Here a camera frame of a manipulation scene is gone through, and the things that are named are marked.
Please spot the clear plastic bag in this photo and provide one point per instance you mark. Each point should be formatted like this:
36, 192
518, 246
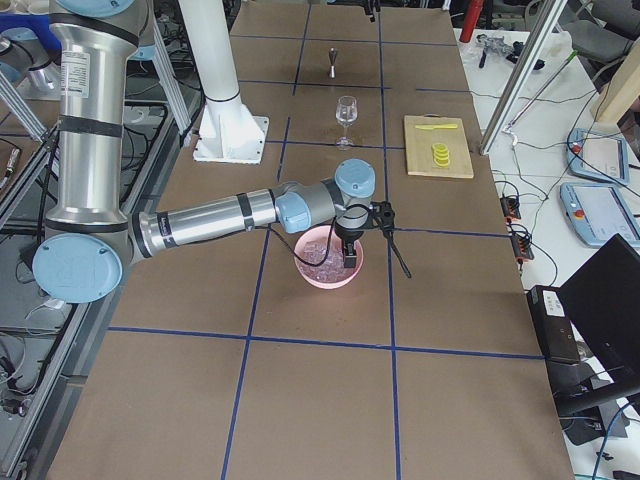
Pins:
485, 46

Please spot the near blue teach pendant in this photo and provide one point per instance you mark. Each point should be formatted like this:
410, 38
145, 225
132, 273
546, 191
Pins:
597, 212

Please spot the black monitor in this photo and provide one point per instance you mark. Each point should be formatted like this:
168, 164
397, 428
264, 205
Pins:
602, 301

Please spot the wooden board upright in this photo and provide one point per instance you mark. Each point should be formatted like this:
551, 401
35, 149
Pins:
621, 92

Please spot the reach grabber tool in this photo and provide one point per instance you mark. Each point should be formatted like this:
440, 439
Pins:
508, 128

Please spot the yellow plastic knife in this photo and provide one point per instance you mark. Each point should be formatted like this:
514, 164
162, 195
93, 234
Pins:
432, 127

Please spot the steel jigger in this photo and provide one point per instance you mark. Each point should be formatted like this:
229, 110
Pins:
332, 56

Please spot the pink bowl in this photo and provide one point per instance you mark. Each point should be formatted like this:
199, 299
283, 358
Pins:
321, 233

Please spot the red cylinder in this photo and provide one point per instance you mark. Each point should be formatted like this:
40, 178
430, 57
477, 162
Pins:
471, 18

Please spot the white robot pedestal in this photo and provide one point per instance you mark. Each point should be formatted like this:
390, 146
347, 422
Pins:
228, 132

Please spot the blue teach pendant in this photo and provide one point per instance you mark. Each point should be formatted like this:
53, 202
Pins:
598, 156
597, 212

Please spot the clear wine glass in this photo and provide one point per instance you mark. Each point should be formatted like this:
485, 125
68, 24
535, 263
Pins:
346, 115

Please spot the pile of ice cubes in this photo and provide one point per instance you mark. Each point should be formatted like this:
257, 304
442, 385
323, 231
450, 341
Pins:
321, 266

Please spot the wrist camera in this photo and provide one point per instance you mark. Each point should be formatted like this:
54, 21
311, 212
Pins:
383, 216

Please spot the far blue teach pendant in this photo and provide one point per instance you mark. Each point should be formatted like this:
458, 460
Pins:
598, 156

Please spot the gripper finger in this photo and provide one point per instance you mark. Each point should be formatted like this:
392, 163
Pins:
369, 9

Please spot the black box with label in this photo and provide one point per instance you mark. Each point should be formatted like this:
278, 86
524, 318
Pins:
553, 329

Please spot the aluminium frame post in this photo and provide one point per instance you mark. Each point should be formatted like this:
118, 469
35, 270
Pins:
548, 17

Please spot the bamboo cutting board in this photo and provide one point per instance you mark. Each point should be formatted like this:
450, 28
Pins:
419, 153

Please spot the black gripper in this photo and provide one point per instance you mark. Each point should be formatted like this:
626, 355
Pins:
346, 236

